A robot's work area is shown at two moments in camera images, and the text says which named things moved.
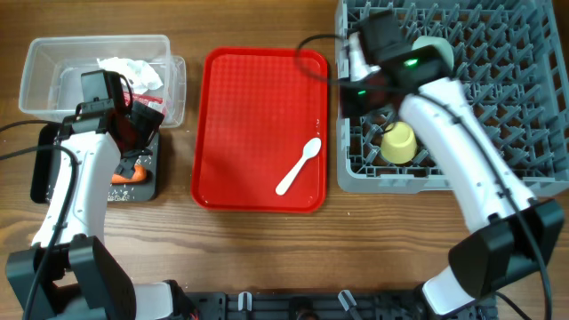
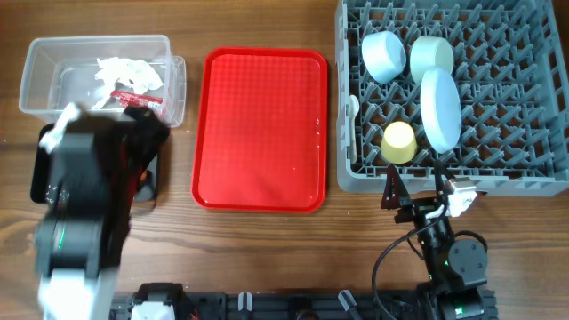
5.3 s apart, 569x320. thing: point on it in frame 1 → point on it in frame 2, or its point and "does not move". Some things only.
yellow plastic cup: (398, 143) does not move
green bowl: (441, 44) does not move
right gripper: (356, 100) → (418, 211)
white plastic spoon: (310, 148) → (354, 105)
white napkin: (140, 73) does not move
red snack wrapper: (151, 100) does not move
